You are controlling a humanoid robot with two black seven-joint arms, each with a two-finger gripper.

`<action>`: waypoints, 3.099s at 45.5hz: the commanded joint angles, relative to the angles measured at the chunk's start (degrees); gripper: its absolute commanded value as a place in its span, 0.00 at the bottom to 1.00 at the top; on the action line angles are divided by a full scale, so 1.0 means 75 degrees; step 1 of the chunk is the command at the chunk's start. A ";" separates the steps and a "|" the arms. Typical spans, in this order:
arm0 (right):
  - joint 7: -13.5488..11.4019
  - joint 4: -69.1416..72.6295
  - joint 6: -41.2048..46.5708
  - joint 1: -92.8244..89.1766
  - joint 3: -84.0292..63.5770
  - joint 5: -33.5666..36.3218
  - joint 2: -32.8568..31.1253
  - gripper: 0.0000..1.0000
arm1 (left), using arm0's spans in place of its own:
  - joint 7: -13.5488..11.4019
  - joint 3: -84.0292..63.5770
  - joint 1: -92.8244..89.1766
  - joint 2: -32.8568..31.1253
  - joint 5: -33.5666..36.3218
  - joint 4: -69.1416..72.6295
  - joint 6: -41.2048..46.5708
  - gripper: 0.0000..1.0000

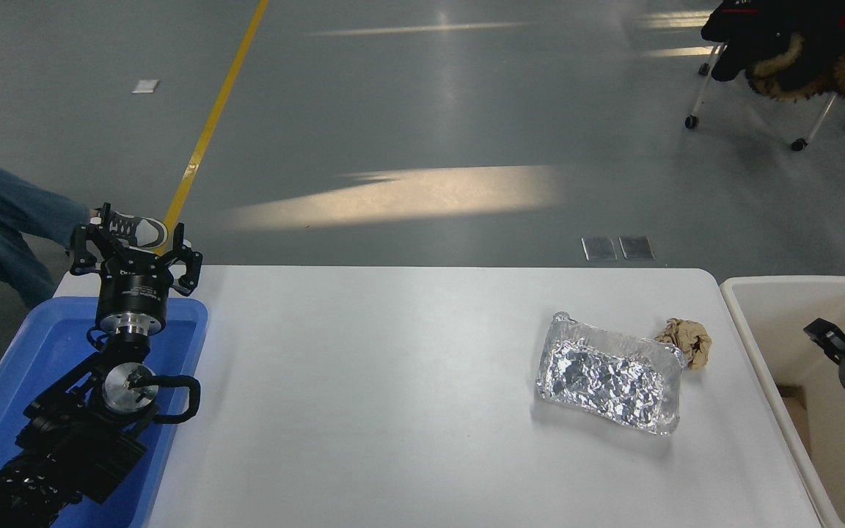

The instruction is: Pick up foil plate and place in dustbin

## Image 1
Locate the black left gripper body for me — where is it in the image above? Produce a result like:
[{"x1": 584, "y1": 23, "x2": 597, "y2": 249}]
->
[{"x1": 96, "y1": 260, "x2": 174, "y2": 323}]

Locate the foil plate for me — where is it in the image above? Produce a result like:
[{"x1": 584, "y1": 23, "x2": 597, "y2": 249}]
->
[{"x1": 536, "y1": 312, "x2": 686, "y2": 436}]

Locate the silver floor plate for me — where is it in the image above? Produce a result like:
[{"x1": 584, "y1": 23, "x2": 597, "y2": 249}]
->
[
  {"x1": 619, "y1": 235, "x2": 655, "y2": 261},
  {"x1": 582, "y1": 236, "x2": 618, "y2": 262}
]

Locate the person's shoe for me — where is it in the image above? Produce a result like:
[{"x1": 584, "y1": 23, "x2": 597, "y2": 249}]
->
[{"x1": 91, "y1": 208, "x2": 192, "y2": 255}]

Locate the large pale plastic bin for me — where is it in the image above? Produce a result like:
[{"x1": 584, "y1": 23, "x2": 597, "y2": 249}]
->
[{"x1": 720, "y1": 276, "x2": 845, "y2": 528}]

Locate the person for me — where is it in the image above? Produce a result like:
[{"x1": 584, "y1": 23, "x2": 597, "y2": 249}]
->
[{"x1": 0, "y1": 153, "x2": 95, "y2": 309}]

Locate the crumpled tan paper ball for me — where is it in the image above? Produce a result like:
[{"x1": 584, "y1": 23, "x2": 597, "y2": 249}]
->
[{"x1": 655, "y1": 318, "x2": 713, "y2": 370}]

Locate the blue plastic tray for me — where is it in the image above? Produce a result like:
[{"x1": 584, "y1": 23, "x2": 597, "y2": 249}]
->
[{"x1": 0, "y1": 296, "x2": 209, "y2": 528}]

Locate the black fur-trimmed jacket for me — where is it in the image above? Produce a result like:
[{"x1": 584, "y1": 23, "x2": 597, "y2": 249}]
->
[{"x1": 701, "y1": 0, "x2": 845, "y2": 103}]

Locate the wheeled chair frame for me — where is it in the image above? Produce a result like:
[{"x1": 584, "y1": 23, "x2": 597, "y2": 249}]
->
[{"x1": 685, "y1": 40, "x2": 838, "y2": 152}]

